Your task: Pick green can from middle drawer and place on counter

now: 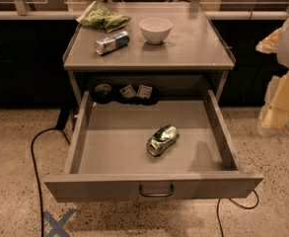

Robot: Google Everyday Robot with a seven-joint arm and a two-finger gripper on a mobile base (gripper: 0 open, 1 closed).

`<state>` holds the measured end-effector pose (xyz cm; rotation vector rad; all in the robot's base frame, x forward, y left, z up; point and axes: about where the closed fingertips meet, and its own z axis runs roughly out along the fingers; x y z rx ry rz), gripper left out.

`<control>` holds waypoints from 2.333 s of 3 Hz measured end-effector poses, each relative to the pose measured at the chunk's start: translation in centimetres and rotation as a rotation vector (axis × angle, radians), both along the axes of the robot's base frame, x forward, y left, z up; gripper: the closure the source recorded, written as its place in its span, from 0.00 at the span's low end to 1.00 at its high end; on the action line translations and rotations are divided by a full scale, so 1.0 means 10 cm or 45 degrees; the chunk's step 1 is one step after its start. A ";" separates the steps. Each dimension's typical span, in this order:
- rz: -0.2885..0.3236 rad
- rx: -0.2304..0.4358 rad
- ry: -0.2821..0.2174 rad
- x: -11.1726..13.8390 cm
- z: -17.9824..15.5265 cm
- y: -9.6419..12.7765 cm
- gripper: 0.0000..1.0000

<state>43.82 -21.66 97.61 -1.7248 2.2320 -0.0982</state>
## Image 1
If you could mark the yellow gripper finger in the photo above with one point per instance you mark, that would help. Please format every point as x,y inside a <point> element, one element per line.
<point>274,115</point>
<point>269,44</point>

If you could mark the crushed green can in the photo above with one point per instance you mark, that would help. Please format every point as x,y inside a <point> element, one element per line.
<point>162,140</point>

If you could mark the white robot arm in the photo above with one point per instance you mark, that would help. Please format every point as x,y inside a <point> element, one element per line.
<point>282,53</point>

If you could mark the grey cabinet counter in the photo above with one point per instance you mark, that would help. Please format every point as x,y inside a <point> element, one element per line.
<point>192,46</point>

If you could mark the silver blue can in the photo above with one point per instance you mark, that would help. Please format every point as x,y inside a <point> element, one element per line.
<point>112,43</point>

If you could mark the open grey drawer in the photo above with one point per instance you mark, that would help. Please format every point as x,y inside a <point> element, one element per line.
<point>108,160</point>

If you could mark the white bowl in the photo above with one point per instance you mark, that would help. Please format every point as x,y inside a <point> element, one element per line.
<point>155,30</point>

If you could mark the white label card right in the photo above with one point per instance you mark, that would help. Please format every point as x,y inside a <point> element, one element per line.
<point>144,92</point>

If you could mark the white label card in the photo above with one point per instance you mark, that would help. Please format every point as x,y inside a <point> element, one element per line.
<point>128,92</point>
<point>144,92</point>

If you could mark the white label card left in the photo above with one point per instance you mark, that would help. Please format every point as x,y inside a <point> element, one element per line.
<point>128,92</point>

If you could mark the round dark object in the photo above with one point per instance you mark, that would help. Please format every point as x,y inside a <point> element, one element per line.
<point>102,93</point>

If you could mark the green chip bag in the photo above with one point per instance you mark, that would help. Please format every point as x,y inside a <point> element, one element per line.
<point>98,16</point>

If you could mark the blue tape cross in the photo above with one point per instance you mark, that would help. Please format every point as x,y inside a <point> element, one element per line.
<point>57,226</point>

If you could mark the black drawer handle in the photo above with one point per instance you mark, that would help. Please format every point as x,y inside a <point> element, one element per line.
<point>156,192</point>

